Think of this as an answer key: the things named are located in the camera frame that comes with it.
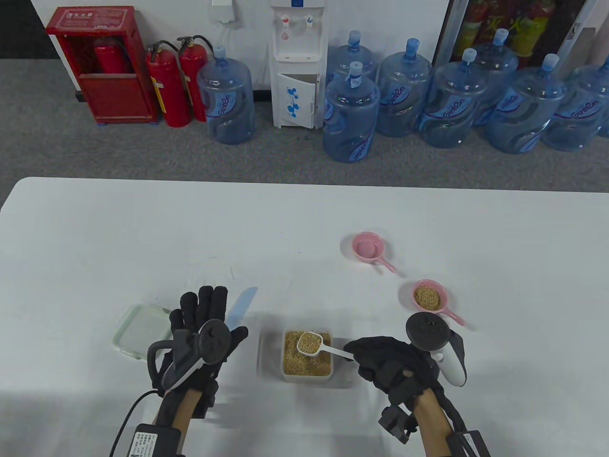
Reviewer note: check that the person's left hand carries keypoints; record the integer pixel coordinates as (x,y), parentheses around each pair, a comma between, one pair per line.
(204,309)

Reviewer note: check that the person's right hand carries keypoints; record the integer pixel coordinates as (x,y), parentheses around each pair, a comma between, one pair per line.
(380,362)

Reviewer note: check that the light blue knife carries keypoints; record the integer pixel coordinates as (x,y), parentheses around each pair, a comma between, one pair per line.
(242,304)

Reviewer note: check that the white plastic coffee spoon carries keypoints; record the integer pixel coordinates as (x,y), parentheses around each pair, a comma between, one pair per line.
(333,351)

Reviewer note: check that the clear green-rimmed container lid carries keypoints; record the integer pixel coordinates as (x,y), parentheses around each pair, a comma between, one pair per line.
(140,331)

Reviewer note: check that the small white sesame portion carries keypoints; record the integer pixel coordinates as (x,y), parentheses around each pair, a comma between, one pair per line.
(309,343)
(427,296)

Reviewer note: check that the clear plastic food container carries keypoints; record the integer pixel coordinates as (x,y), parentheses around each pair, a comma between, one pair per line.
(307,378)

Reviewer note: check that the white sesame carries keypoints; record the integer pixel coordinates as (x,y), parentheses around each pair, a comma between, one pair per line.
(295,364)

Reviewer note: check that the person's right forearm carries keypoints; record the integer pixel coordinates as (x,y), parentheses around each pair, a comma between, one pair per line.
(433,423)

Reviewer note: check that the person's left forearm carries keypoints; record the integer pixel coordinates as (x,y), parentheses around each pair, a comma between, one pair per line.
(185,409)

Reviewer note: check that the blue water jug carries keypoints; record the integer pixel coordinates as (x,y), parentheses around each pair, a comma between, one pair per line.
(226,100)

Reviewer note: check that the red fire extinguisher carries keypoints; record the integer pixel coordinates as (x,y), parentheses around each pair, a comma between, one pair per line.
(169,90)
(108,57)
(192,66)

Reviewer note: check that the red fire extinguisher cabinet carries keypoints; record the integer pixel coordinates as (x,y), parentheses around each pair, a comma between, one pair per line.
(114,100)

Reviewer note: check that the row of blue water bottles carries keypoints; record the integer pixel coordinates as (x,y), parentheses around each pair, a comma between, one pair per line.
(349,119)

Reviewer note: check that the white water dispenser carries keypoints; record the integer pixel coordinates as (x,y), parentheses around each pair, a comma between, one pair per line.
(297,47)

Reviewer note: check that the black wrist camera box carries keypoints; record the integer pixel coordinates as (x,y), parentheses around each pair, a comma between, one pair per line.
(154,442)
(471,445)

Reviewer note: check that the white wall box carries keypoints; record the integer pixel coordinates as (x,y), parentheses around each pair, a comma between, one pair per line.
(222,10)

